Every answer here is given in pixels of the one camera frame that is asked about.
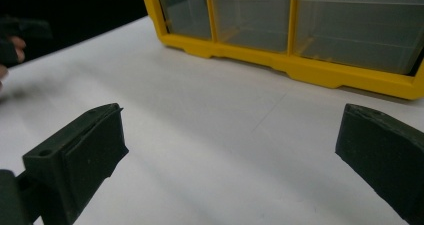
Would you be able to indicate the set of small transparent drawers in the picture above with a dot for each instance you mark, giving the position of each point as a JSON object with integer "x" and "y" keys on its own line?
{"x": 350, "y": 35}

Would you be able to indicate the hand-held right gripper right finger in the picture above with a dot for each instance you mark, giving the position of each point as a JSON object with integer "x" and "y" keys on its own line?
{"x": 386, "y": 155}

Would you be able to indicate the yellow black organizer cabinet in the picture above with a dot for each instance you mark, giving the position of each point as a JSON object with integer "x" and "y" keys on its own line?
{"x": 300, "y": 66}

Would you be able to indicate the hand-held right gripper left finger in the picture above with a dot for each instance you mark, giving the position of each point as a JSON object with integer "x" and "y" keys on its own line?
{"x": 83, "y": 151}

